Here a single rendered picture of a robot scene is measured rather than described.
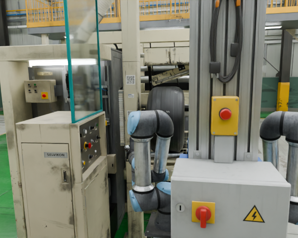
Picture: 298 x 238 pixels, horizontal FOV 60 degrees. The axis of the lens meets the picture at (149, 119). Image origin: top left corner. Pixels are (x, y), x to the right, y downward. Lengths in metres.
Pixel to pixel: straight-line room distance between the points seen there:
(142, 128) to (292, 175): 0.73
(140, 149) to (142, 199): 0.26
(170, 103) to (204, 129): 1.00
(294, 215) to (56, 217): 1.34
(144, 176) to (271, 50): 10.71
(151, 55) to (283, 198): 1.78
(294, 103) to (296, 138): 10.68
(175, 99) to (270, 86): 9.84
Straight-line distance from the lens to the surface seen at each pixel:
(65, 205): 1.77
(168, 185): 1.45
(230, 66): 0.94
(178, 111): 1.92
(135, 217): 2.45
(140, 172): 1.34
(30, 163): 1.76
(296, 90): 11.95
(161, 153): 1.42
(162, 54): 2.34
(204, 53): 0.94
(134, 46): 2.11
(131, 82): 2.10
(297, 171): 1.37
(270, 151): 1.43
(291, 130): 1.31
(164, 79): 2.46
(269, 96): 11.68
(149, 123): 1.26
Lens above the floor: 1.54
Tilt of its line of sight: 10 degrees down
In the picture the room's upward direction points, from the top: 1 degrees counter-clockwise
